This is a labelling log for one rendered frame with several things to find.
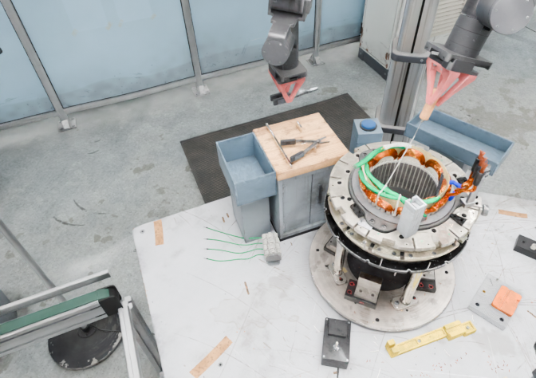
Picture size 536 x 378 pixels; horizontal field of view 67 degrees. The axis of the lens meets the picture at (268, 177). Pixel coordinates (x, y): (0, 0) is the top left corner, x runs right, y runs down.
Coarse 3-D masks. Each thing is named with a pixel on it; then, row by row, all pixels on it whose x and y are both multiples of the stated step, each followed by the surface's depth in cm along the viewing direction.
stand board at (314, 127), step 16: (256, 128) 111; (272, 128) 111; (288, 128) 111; (304, 128) 110; (320, 128) 110; (272, 144) 106; (304, 144) 106; (320, 144) 106; (336, 144) 105; (272, 160) 102; (304, 160) 102; (320, 160) 101; (336, 160) 103; (288, 176) 100
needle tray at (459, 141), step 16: (432, 112) 115; (416, 128) 109; (432, 128) 115; (448, 128) 114; (464, 128) 111; (480, 128) 108; (432, 144) 109; (448, 144) 105; (464, 144) 109; (480, 144) 109; (496, 144) 107; (512, 144) 103; (464, 160) 104; (496, 160) 105
